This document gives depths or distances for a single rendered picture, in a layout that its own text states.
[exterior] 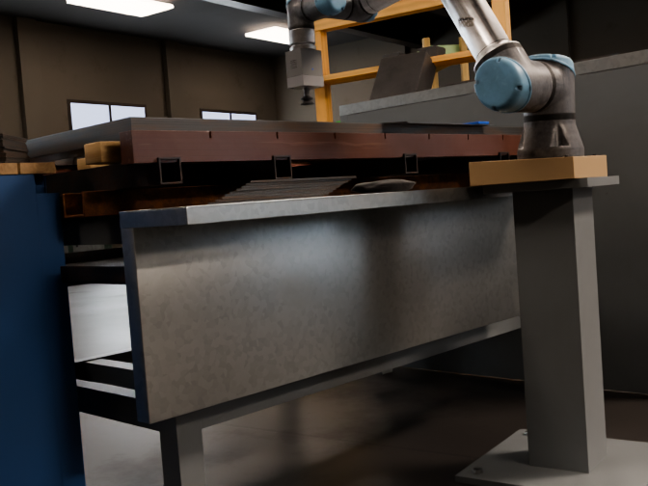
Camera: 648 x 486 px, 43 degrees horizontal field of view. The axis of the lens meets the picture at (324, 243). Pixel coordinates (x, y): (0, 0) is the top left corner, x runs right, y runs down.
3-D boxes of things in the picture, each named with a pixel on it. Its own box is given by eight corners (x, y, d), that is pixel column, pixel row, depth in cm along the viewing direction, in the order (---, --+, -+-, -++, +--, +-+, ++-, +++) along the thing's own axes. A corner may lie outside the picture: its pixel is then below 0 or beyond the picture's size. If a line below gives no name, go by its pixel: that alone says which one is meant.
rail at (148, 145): (121, 165, 150) (119, 132, 150) (552, 154, 266) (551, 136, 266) (133, 163, 147) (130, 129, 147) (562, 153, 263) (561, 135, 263)
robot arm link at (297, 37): (283, 32, 230) (303, 35, 235) (283, 48, 230) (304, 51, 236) (301, 26, 224) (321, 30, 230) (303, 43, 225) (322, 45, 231)
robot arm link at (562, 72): (586, 113, 188) (584, 53, 187) (553, 112, 179) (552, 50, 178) (541, 117, 197) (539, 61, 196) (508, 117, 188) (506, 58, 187)
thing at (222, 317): (137, 421, 147) (120, 229, 145) (513, 312, 240) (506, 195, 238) (149, 424, 144) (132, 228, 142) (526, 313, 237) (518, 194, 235)
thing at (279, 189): (169, 207, 152) (167, 186, 151) (315, 198, 180) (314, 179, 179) (209, 204, 143) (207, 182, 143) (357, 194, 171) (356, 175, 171)
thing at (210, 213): (120, 229, 145) (119, 211, 145) (506, 195, 238) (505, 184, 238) (187, 225, 131) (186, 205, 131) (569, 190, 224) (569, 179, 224)
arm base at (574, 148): (595, 155, 190) (594, 112, 189) (565, 156, 179) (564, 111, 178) (536, 158, 200) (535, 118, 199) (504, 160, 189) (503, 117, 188)
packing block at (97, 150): (85, 165, 156) (83, 144, 156) (108, 164, 160) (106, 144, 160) (101, 162, 152) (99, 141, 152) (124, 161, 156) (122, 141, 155)
